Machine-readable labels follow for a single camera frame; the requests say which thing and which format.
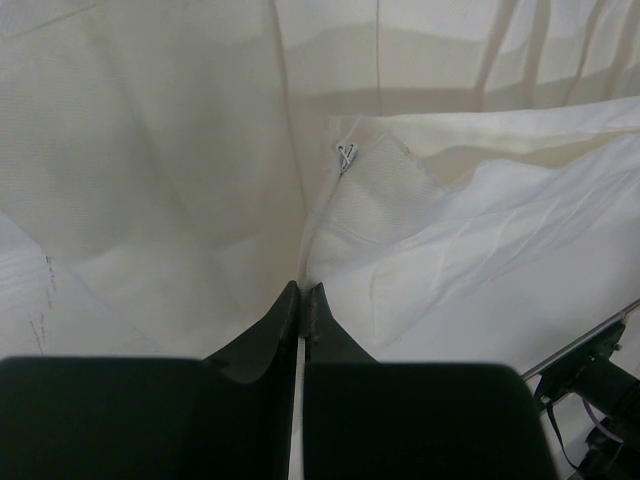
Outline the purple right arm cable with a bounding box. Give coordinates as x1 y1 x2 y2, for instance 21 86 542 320
584 399 626 446

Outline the white pleated skirt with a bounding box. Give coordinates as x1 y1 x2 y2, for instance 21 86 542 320
1 1 639 357

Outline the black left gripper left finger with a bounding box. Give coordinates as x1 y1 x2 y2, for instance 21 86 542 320
1 283 300 479

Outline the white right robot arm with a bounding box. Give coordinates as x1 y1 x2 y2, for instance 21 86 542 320
523 313 639 479

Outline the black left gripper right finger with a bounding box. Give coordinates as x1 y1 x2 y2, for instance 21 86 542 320
302 285 558 479

